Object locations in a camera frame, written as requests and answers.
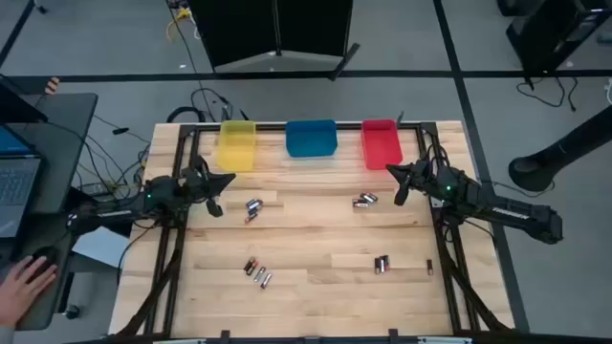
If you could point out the black table clamp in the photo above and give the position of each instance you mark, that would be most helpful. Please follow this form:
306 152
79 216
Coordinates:
225 335
393 334

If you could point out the black equipment cart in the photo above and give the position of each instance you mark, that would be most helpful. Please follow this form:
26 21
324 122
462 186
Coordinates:
550 33

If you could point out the yellow translucent plastic bin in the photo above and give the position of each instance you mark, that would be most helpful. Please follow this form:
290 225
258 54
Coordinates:
236 145

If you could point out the red black battery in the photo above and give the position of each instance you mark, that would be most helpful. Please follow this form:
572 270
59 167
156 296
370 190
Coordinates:
252 266
250 218
386 263

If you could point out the black aluminium table frame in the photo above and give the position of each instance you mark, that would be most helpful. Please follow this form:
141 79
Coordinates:
429 129

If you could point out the person's hand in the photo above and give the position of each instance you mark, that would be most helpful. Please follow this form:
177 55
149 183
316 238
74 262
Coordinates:
21 291

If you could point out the black copper battery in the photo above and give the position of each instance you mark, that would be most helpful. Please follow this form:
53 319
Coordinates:
247 265
430 266

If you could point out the orange black striped tag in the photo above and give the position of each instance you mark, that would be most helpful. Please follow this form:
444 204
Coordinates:
52 86

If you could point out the blue plastic bin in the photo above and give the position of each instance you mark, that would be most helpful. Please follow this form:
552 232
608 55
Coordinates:
311 138

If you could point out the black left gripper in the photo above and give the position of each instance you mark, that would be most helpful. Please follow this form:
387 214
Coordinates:
196 184

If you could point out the white sheet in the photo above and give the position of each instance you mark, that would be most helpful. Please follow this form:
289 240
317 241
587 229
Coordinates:
100 246

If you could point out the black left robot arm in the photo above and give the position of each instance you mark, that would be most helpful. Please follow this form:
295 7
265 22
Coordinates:
117 213

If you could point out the silver Energizer Max battery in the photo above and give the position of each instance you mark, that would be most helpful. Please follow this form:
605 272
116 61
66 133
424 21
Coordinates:
266 280

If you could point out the red translucent plastic bin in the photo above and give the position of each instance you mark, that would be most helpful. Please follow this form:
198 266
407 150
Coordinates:
381 145

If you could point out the black folding partition screen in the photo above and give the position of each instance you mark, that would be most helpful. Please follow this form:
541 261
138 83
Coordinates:
239 28

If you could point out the black side desk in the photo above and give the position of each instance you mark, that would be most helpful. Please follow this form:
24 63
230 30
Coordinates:
62 143

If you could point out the black tube with round foot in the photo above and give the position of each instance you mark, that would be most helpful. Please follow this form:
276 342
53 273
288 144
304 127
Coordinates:
574 143

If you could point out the grey laptop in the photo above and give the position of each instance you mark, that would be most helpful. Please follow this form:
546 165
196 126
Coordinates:
16 186

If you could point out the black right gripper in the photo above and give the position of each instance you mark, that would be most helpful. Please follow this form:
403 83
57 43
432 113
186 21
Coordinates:
424 178

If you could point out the black caster wheel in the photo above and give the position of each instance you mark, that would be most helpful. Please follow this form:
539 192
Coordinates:
72 312

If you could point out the silver black Energizer battery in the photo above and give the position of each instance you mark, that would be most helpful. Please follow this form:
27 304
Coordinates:
255 204

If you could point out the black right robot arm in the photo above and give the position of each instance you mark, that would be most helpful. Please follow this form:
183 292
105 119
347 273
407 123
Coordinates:
516 213

